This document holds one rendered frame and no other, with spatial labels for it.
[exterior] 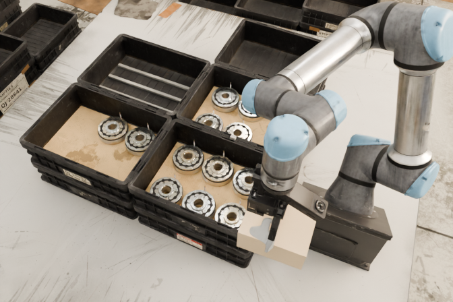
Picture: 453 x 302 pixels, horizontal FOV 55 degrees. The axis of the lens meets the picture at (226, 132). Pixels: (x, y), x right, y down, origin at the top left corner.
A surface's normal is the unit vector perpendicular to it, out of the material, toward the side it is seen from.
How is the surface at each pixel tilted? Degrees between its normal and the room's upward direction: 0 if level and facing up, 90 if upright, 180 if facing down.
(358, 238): 90
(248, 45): 0
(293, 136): 1
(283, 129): 1
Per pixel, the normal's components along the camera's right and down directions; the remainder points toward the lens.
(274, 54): 0.02, -0.62
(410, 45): -0.68, 0.50
